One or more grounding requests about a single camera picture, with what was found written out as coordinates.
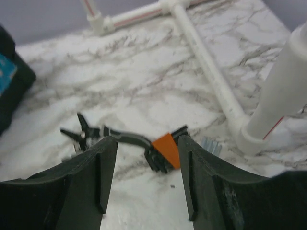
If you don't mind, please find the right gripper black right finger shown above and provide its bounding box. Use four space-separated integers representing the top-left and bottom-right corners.
178 136 307 230

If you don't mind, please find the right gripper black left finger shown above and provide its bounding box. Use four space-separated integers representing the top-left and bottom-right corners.
0 137 118 230

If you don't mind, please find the black plastic toolbox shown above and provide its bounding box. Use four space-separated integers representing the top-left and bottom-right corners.
0 26 36 133

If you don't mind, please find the orange hex key set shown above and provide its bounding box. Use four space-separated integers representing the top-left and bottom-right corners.
144 125 189 174

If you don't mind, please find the black yellow wire stripper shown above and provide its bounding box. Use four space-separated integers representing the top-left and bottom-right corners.
60 113 151 153

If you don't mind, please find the white pvc pipe frame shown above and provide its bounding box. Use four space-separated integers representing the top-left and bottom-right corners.
82 0 307 155

